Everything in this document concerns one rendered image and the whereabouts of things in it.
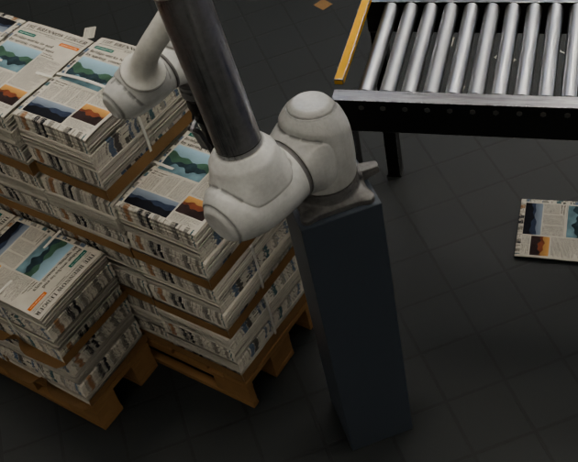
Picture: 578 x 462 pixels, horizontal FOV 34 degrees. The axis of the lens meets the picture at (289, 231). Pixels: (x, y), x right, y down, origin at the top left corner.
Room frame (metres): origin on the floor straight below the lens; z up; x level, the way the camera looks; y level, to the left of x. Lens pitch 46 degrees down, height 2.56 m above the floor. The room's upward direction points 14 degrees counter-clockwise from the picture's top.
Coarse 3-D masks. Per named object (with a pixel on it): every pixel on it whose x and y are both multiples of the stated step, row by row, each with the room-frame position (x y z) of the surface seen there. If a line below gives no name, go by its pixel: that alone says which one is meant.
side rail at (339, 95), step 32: (352, 96) 2.18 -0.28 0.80; (384, 96) 2.14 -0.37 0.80; (416, 96) 2.11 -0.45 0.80; (448, 96) 2.07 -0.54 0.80; (480, 96) 2.04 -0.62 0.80; (512, 96) 2.01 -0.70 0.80; (544, 96) 1.97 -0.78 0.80; (352, 128) 2.17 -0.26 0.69; (384, 128) 2.12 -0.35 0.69; (416, 128) 2.08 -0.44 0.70; (448, 128) 2.04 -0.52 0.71; (480, 128) 2.01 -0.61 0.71; (512, 128) 1.97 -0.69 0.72; (544, 128) 1.93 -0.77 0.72; (576, 128) 1.89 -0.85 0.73
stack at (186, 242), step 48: (192, 144) 2.11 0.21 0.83; (0, 192) 2.30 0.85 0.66; (48, 192) 2.12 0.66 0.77; (144, 192) 1.95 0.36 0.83; (192, 192) 1.91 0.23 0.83; (144, 240) 1.89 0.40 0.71; (192, 240) 1.76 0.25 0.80; (288, 240) 2.00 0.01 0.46; (144, 288) 1.95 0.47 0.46; (192, 288) 1.80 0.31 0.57; (240, 288) 1.82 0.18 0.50; (288, 288) 1.96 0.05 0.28; (192, 336) 1.85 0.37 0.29; (240, 336) 1.78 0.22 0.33; (288, 336) 1.91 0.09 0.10; (240, 384) 1.75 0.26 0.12
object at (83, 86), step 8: (64, 72) 2.27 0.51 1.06; (72, 72) 2.26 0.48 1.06; (80, 72) 2.25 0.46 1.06; (56, 80) 2.24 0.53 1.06; (64, 80) 2.23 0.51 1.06; (72, 80) 2.22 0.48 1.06; (96, 80) 2.20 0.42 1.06; (80, 88) 2.18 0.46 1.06; (88, 88) 2.17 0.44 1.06; (96, 88) 2.16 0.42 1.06; (136, 120) 2.07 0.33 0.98; (144, 120) 2.09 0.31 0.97; (136, 128) 2.06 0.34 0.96; (136, 136) 2.06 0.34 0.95; (152, 136) 2.09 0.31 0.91; (144, 144) 2.06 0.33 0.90; (152, 144) 2.09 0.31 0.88; (144, 152) 2.06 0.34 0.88
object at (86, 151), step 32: (32, 96) 2.19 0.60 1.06; (64, 96) 2.16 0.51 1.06; (96, 96) 2.12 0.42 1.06; (32, 128) 2.10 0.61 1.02; (64, 128) 2.01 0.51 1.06; (96, 128) 1.98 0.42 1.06; (128, 128) 2.05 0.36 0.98; (64, 160) 2.03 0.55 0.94; (96, 160) 1.95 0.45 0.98; (128, 160) 2.01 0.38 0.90
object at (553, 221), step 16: (528, 208) 2.29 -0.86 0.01; (544, 208) 2.27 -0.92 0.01; (560, 208) 2.25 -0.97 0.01; (576, 208) 2.23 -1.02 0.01; (528, 224) 2.21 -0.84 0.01; (544, 224) 2.19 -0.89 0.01; (560, 224) 2.18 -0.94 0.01; (576, 224) 2.16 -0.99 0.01; (528, 240) 2.14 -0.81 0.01; (544, 240) 2.12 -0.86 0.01; (560, 240) 2.10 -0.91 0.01; (576, 240) 2.09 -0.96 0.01; (528, 256) 2.07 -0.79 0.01; (544, 256) 2.05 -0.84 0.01; (560, 256) 2.04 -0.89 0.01; (576, 256) 2.02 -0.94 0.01
